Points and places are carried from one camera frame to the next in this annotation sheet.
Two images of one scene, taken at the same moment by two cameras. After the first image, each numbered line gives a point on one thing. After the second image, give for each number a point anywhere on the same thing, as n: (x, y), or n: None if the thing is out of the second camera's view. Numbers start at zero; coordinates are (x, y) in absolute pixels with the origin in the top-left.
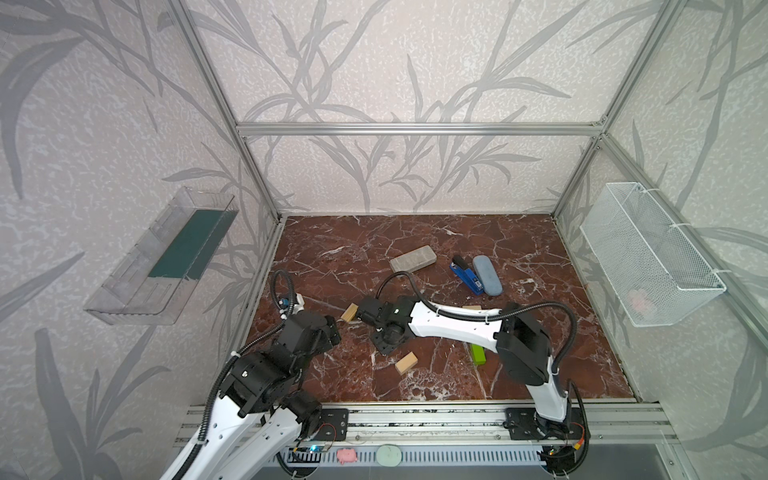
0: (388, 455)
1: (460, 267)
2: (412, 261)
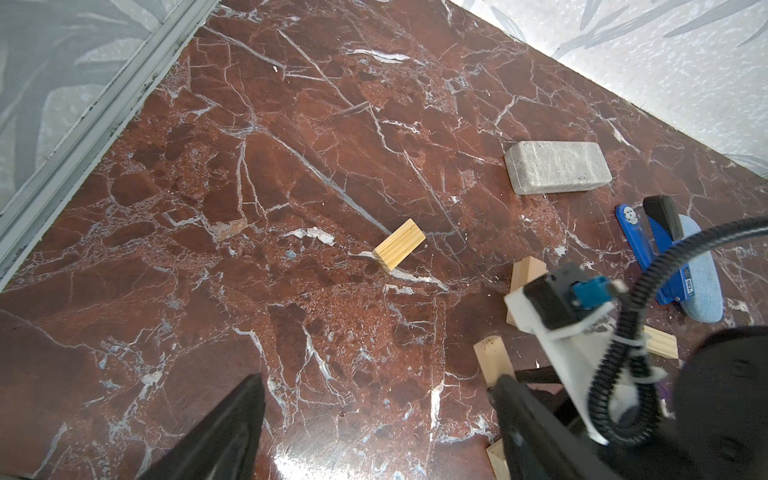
0: None
1: (650, 231)
2: (536, 167)
